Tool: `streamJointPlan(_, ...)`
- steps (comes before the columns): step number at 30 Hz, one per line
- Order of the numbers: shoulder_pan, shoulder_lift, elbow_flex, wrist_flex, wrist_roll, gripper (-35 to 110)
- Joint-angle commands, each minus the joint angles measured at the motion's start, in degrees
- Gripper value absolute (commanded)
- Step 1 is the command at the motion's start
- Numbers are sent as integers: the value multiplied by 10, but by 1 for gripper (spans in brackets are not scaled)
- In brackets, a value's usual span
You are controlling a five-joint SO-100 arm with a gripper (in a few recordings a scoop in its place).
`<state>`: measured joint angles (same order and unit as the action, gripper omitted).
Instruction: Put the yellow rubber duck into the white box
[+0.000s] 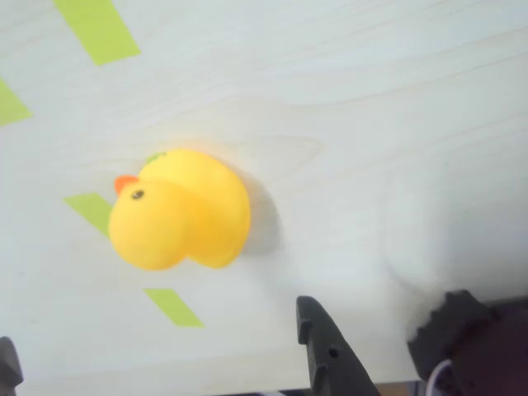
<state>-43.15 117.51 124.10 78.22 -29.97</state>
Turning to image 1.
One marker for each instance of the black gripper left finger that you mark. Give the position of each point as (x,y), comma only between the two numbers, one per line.
(9,367)

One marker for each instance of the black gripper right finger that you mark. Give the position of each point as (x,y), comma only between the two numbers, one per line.
(334,367)

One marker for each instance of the yellow rubber duck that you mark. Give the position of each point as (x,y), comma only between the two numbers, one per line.
(181,218)

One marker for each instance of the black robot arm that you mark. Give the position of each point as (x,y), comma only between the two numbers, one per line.
(474,342)

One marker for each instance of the short yellow tape strip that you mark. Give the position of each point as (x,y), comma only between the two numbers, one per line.
(173,308)
(10,105)
(156,157)
(88,208)
(97,31)

